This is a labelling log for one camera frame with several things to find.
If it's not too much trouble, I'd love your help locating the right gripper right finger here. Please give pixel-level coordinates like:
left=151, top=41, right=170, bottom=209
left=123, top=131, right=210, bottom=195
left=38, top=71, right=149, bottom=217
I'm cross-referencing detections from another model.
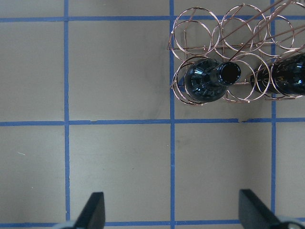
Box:
left=239, top=189, right=281, bottom=229

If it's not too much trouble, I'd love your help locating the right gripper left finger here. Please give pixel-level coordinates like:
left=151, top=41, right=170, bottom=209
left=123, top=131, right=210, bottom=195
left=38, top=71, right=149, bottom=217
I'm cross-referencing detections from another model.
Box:
left=73, top=192, right=105, bottom=229

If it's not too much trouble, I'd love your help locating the wine bottle in basket left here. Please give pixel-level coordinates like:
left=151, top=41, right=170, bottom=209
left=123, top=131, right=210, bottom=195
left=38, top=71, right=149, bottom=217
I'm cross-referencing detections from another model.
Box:
left=184, top=58, right=241, bottom=103

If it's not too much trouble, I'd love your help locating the wine bottle in basket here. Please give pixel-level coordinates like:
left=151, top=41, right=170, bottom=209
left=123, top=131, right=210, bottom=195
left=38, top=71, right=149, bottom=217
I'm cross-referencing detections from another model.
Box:
left=250, top=53, right=305, bottom=96
left=184, top=58, right=241, bottom=103

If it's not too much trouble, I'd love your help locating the wine bottle in basket right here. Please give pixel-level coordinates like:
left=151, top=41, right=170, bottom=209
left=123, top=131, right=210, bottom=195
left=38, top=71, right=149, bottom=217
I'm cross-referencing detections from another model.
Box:
left=250, top=53, right=305, bottom=96

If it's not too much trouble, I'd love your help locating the copper wire wine basket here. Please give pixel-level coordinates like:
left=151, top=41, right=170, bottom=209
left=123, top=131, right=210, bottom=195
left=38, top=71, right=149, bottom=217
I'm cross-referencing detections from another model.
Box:
left=168, top=0, right=305, bottom=106

